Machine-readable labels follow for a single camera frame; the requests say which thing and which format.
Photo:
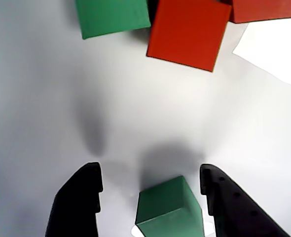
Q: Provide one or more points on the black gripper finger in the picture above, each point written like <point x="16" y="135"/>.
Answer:
<point x="234" y="214"/>
<point x="74" y="207"/>

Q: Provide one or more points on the red cube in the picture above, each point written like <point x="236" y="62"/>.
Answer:
<point x="187" y="34"/>
<point x="264" y="10"/>

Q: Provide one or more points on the white round plate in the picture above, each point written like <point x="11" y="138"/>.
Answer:
<point x="49" y="98"/>

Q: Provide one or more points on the green cube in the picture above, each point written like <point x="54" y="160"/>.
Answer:
<point x="111" y="17"/>
<point x="167" y="205"/>

